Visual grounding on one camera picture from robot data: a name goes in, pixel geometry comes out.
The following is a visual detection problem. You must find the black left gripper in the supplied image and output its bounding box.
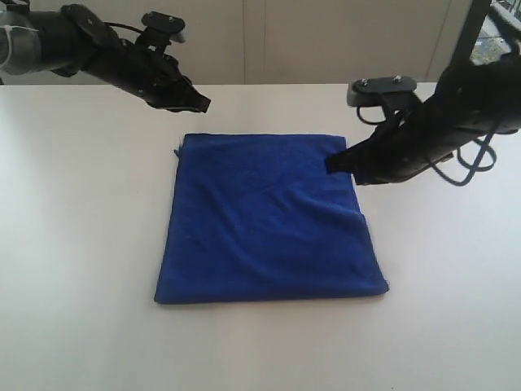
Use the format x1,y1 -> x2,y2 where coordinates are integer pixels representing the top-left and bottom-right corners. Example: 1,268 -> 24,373
85,39 -> 211,113

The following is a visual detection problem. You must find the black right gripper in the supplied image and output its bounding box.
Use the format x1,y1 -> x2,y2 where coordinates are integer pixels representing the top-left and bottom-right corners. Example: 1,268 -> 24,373
325,109 -> 456,186

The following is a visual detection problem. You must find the blue towel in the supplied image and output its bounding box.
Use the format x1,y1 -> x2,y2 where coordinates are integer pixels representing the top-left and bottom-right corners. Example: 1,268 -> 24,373
154,134 -> 389,305

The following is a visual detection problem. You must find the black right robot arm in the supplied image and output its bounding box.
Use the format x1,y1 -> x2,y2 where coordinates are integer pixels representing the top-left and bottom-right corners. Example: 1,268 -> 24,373
325,54 -> 520,187

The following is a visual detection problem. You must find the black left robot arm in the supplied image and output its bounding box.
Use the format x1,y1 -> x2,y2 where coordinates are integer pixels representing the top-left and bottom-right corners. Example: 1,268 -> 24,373
1,1 -> 211,113

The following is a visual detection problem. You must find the beige wall panel partition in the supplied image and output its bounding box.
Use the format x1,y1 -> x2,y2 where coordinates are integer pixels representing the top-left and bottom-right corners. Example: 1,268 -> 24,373
0,0 -> 473,86

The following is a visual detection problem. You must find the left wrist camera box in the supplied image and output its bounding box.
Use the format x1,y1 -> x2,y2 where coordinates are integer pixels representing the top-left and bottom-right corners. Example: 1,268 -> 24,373
135,11 -> 186,54

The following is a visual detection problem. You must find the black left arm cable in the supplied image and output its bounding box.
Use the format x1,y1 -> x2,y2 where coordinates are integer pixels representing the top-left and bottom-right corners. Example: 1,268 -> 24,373
101,20 -> 146,33

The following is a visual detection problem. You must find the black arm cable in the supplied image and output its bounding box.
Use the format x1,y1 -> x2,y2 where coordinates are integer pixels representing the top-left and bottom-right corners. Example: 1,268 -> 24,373
356,7 -> 521,187
101,20 -> 146,33

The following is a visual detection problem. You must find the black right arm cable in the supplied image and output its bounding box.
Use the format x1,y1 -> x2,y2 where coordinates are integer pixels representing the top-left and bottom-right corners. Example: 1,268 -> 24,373
356,7 -> 521,187

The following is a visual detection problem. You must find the black window frame post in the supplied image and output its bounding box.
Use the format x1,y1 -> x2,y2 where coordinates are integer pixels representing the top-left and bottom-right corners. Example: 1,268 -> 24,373
449,0 -> 492,64

